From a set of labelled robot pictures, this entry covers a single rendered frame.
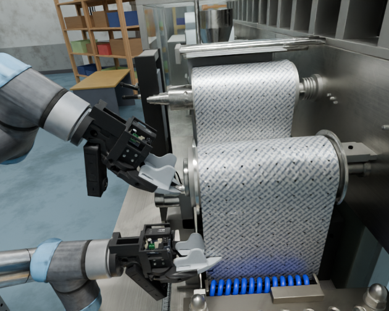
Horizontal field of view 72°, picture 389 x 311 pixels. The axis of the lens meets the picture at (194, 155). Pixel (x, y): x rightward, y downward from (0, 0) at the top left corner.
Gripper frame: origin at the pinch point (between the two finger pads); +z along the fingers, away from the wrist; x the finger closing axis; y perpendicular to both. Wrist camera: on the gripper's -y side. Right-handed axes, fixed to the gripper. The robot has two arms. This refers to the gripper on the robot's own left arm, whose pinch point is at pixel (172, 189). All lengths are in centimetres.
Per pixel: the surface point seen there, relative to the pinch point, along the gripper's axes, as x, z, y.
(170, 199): 3.0, 2.1, -4.4
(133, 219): 29.6, 6.7, -37.6
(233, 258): -5.4, 17.3, -3.5
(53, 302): 61, 10, -153
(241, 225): -5.4, 12.9, 4.0
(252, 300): -10.6, 23.6, -6.2
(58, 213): 148, -16, -175
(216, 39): 67, -2, 25
